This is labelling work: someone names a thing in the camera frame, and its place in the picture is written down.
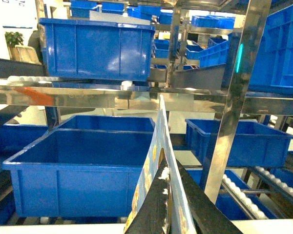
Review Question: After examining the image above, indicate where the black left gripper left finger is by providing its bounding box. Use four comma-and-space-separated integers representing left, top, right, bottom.
124, 148, 172, 234

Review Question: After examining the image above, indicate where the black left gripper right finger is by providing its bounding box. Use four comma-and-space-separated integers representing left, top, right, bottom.
177, 161, 241, 234

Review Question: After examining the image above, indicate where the flower pattern gift bag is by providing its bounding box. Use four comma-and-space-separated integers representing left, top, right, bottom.
124, 96, 197, 234

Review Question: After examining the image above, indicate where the white roller conveyor track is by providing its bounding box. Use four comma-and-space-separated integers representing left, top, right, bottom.
222, 174, 268, 220

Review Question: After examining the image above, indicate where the blue bin on left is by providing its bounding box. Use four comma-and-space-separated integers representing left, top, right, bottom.
2, 116, 155, 217

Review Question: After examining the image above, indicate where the blue bin in middle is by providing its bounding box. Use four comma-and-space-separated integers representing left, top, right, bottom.
185, 119, 293, 168

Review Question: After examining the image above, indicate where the large blue plastic bin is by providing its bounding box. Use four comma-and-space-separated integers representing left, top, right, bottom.
40, 18, 155, 81

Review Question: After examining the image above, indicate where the steel rack front beam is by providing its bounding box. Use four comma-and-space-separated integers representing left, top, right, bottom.
0, 78, 293, 116

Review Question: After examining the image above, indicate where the green potted plant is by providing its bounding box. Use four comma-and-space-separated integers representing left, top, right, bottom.
5, 32, 24, 47

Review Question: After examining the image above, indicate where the steel rack upright post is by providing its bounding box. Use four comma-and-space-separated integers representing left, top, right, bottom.
200, 0, 272, 203

